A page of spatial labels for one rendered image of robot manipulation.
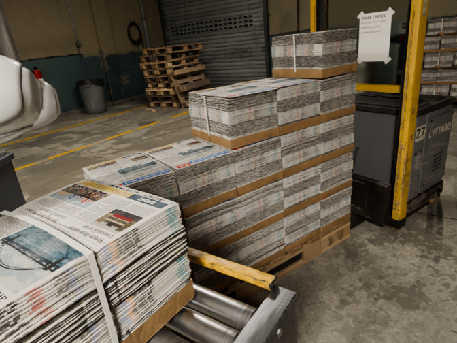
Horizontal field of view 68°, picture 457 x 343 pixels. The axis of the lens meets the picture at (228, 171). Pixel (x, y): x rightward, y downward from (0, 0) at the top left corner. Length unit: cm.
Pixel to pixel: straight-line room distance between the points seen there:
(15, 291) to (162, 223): 23
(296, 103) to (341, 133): 43
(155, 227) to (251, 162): 105
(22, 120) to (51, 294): 22
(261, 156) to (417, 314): 106
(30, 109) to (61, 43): 839
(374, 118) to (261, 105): 112
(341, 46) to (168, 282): 157
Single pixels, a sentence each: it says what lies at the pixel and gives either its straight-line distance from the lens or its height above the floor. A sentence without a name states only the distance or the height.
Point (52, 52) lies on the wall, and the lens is 872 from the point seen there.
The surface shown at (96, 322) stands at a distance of 60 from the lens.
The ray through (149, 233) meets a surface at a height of 100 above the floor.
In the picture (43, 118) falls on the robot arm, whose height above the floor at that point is 112.
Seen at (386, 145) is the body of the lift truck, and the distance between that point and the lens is 252.
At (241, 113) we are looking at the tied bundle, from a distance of 152.
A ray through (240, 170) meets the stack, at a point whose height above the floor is 73.
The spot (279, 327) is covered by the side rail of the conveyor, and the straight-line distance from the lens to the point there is 70.
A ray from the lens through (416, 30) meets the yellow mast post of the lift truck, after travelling 217.
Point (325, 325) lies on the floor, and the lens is 181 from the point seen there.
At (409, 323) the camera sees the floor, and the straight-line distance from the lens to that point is 190.
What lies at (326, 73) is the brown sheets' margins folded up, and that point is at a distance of 187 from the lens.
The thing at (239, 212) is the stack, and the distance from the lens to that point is 163.
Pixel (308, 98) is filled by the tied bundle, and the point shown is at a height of 98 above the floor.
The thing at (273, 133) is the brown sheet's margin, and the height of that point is 86.
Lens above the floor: 129
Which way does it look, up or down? 21 degrees down
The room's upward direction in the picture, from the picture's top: 6 degrees counter-clockwise
